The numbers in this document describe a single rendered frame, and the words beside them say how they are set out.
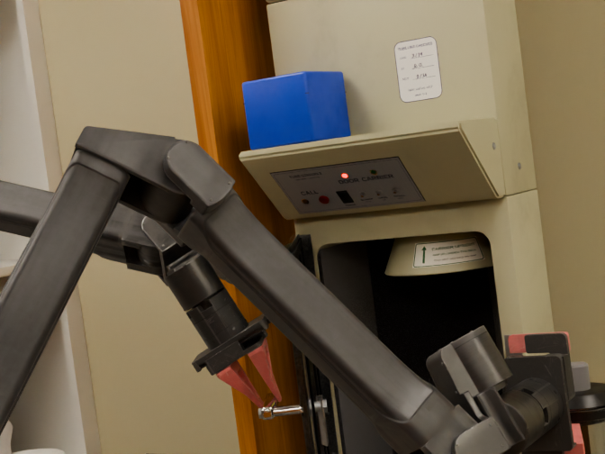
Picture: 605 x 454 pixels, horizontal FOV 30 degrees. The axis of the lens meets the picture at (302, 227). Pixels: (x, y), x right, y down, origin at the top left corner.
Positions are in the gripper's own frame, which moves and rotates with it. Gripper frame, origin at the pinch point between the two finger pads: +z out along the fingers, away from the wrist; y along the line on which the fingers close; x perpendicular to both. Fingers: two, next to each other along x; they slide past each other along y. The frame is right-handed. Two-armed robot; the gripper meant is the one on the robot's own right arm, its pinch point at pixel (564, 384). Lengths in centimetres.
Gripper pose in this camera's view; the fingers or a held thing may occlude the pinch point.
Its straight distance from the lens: 132.2
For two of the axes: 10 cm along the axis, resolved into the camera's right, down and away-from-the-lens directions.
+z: 5.2, -1.2, 8.4
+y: -1.5, -9.9, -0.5
